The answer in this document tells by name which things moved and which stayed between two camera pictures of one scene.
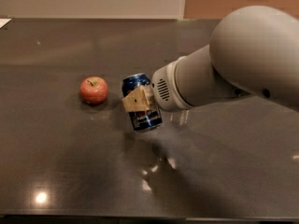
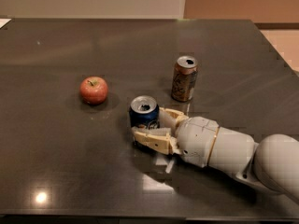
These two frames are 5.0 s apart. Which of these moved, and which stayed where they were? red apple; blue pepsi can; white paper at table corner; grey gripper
Moved: blue pepsi can; grey gripper
Stayed: red apple; white paper at table corner
